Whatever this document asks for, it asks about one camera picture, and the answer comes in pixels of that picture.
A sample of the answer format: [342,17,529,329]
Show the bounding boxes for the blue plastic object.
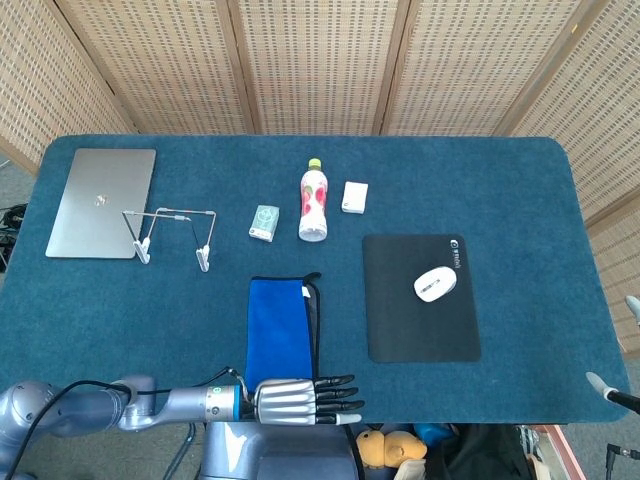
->
[414,423,454,446]

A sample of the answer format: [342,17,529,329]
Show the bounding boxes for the black mouse pad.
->
[361,233,483,365]

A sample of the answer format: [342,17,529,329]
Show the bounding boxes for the black cable bundle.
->
[0,203,29,274]

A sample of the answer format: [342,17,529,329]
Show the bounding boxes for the small white box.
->
[341,181,370,215]

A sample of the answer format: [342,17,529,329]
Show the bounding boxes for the bamboo folding screen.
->
[0,0,640,354]

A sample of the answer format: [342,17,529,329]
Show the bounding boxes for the black bag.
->
[424,423,536,480]

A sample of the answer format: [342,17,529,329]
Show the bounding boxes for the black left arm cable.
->
[8,366,252,474]

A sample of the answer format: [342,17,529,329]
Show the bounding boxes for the pink wooden frame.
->
[527,424,587,480]

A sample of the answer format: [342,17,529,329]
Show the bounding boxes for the yellow plush toy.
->
[355,428,429,470]

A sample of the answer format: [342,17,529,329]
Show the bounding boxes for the grey and blue cloth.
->
[243,272,322,401]

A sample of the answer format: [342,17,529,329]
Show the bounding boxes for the silver metal clamp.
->
[518,425,545,460]

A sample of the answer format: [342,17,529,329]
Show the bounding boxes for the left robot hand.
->
[248,373,365,427]

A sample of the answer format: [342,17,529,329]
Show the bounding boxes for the pink drink bottle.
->
[298,158,330,244]

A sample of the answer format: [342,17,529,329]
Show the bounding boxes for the green tissue pack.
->
[248,204,280,243]

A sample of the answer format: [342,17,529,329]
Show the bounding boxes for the black angled cable plug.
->
[606,442,640,480]

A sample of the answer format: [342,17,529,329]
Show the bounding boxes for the wire laptop stand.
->
[122,206,219,274]

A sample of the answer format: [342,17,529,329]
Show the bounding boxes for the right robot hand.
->
[585,294,640,419]

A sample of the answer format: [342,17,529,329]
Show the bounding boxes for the silver laptop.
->
[44,147,158,260]

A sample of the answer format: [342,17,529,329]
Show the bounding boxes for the grey robot torso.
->
[199,422,359,480]

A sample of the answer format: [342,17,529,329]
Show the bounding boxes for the white computer mouse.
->
[412,266,458,303]

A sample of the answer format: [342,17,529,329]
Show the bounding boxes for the blue table cloth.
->
[0,133,632,425]

